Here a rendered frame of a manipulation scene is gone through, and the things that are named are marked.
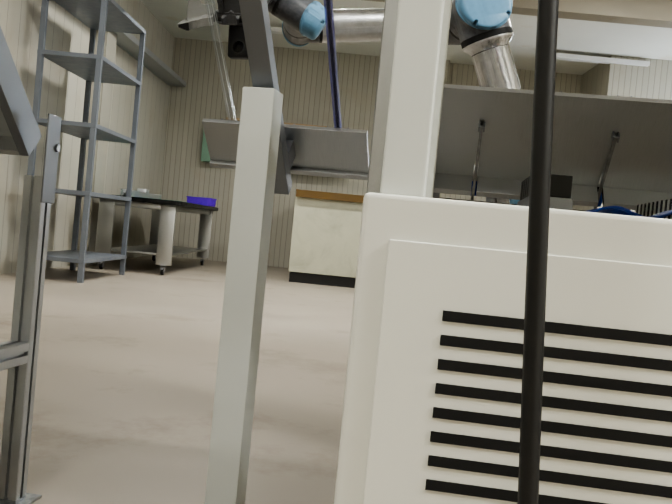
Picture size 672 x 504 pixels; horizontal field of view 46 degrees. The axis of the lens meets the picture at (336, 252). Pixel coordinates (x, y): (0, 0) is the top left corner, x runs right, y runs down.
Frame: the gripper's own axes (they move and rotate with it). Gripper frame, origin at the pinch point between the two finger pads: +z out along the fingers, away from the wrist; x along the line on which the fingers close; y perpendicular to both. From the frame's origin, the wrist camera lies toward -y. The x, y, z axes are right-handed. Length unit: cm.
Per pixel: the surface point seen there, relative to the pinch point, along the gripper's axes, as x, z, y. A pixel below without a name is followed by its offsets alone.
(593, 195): 71, 7, -24
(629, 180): 76, 5, -21
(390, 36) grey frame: 40, 48, 14
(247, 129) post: 9.7, 13.8, -13.2
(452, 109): 45.2, 10.8, -8.1
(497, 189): 54, 9, -23
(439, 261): 51, 95, 12
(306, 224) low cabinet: -138, -566, -353
